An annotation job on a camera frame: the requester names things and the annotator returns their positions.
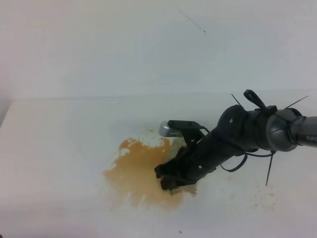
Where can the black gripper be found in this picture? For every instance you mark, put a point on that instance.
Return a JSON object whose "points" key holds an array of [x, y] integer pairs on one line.
{"points": [[233, 136]]}

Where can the coffee-stained green rag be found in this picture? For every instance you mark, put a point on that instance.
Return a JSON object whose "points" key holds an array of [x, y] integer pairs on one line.
{"points": [[188, 189]]}

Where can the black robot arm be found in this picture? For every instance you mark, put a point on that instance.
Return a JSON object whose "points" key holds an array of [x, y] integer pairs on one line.
{"points": [[279, 130]]}

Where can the brown coffee stain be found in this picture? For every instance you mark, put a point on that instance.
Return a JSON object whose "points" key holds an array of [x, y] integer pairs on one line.
{"points": [[132, 178]]}

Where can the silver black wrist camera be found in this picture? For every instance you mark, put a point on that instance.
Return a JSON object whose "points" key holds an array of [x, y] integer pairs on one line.
{"points": [[191, 131]]}

